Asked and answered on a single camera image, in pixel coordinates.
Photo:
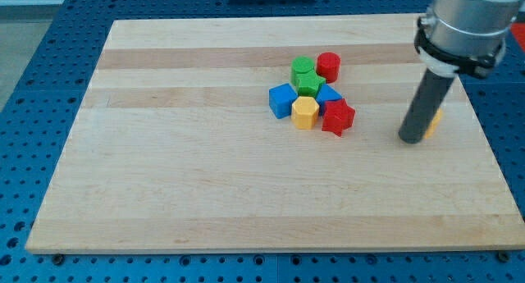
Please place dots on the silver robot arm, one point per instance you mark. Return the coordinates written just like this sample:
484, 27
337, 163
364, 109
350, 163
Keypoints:
464, 37

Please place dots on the wooden board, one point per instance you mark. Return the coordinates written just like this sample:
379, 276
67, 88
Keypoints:
175, 149

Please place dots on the blue cube block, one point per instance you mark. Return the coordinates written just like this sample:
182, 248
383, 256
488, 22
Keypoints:
280, 99

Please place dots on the yellow hexagon block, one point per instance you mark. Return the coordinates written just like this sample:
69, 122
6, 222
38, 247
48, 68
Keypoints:
305, 112

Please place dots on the green star block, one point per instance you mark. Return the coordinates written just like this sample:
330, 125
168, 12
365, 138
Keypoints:
309, 83

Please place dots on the blue triangular block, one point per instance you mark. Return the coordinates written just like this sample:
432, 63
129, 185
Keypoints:
326, 93

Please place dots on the red star block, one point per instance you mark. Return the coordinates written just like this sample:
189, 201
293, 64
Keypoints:
337, 117

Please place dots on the green cylinder block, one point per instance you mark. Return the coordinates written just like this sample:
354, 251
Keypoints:
300, 65

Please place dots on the red cylinder block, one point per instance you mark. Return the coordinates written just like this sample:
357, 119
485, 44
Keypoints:
328, 66

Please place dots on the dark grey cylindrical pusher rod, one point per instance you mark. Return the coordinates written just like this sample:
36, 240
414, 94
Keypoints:
430, 94

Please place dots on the yellow block behind rod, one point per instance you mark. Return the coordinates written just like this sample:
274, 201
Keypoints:
433, 124

